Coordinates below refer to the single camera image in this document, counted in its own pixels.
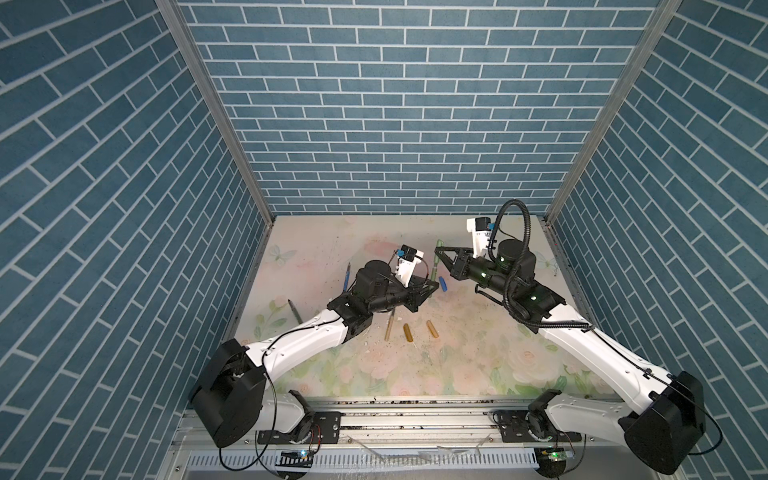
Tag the aluminium mounting rail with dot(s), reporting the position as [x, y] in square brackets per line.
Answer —
[395, 439]

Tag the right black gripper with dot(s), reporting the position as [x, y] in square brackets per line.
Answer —
[460, 267]

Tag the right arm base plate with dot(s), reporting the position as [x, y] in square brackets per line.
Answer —
[520, 426]

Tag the tan pen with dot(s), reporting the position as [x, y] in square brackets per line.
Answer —
[390, 325]

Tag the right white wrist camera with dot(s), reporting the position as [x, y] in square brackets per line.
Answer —
[480, 229]

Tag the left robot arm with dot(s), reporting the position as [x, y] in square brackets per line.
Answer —
[235, 393]

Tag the green pen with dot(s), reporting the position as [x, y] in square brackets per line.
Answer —
[433, 272]
[295, 312]

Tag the dark yellow pen cap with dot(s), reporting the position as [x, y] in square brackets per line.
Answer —
[408, 333]

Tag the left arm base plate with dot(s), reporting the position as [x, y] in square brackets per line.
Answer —
[323, 428]

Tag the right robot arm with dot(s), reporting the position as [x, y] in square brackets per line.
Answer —
[660, 417]

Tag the blue pen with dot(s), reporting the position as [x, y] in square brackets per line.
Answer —
[346, 280]

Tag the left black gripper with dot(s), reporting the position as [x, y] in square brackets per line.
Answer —
[414, 290]

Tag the floral table mat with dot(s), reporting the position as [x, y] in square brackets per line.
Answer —
[480, 352]

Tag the tan pen cap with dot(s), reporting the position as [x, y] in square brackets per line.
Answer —
[432, 329]

